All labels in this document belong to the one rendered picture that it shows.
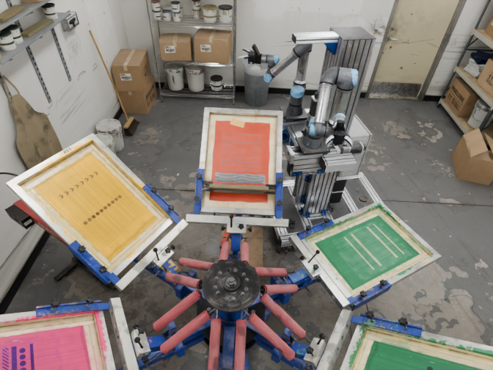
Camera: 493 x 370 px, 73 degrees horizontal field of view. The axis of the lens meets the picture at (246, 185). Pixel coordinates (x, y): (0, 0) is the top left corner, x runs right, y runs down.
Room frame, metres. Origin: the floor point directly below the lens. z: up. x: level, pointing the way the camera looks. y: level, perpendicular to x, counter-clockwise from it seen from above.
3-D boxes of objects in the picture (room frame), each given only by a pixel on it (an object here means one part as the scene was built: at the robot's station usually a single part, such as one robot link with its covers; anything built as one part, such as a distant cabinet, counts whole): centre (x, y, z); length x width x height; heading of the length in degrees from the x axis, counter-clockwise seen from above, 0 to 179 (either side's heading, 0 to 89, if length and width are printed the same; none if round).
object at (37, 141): (2.49, 2.00, 1.06); 0.53 x 0.07 x 1.05; 0
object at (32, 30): (3.06, 1.95, 1.77); 0.41 x 0.10 x 0.03; 176
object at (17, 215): (1.49, 1.56, 1.06); 0.24 x 0.12 x 0.09; 60
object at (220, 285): (0.88, 0.05, 0.67); 0.39 x 0.39 x 1.35
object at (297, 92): (2.68, -0.41, 1.42); 0.13 x 0.12 x 0.14; 167
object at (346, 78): (2.17, -0.65, 1.63); 0.15 x 0.12 x 0.55; 79
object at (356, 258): (1.33, -0.73, 1.05); 1.08 x 0.61 x 0.23; 120
